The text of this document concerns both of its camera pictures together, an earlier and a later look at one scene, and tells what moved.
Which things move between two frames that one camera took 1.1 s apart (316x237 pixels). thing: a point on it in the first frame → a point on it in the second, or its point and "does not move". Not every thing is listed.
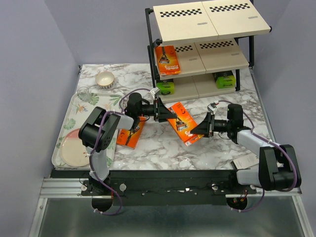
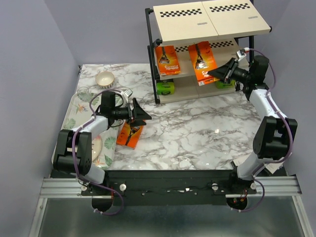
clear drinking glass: [83, 93] does not move
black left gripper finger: [164, 113] → [138, 113]
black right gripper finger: [203, 129] → [221, 71]
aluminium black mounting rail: [158, 187] does not move
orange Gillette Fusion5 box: [128, 138] does not move
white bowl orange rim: [105, 80] does not move
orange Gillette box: [167, 59] does not move
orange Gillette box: [183, 123] → [203, 61]
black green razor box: [166, 86] does not move
